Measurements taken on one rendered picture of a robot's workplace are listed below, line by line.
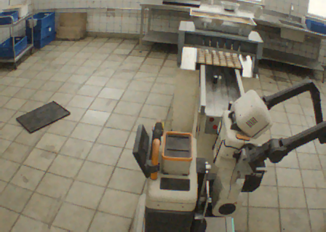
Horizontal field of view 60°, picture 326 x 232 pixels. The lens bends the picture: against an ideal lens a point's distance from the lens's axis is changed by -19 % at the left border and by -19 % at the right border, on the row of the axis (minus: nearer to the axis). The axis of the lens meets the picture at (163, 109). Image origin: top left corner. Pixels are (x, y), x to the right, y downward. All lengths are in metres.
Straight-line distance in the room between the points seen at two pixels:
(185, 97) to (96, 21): 3.83
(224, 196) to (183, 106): 1.34
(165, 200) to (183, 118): 1.53
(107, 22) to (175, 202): 5.09
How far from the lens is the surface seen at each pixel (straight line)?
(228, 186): 1.79
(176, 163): 1.65
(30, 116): 3.84
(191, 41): 2.81
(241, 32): 2.79
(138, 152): 1.61
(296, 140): 1.51
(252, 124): 1.57
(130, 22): 6.22
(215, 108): 2.26
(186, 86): 2.88
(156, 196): 1.59
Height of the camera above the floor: 1.91
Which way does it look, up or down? 30 degrees down
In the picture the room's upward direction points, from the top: 4 degrees clockwise
